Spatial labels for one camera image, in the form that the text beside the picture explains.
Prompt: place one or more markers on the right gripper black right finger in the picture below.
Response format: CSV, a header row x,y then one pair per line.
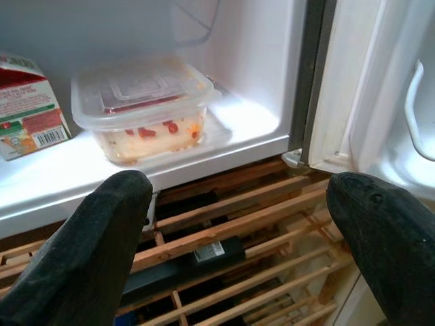
x,y
391,244

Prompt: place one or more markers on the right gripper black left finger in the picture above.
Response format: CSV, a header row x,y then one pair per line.
x,y
85,244

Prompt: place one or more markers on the clear container with chopped chili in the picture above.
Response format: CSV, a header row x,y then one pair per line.
x,y
146,102

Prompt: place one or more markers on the white fridge door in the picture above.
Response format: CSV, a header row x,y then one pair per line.
x,y
374,68

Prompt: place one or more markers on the grey steel mini fridge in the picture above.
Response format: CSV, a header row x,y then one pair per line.
x,y
244,68

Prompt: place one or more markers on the black bottle with white label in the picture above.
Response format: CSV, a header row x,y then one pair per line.
x,y
170,271

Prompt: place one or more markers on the red and white juice carton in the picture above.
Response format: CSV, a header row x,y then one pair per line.
x,y
30,102

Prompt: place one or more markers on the wooden wine rack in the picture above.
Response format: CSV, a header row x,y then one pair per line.
x,y
238,203

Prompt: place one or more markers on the white door shelf rail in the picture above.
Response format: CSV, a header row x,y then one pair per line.
x,y
413,112

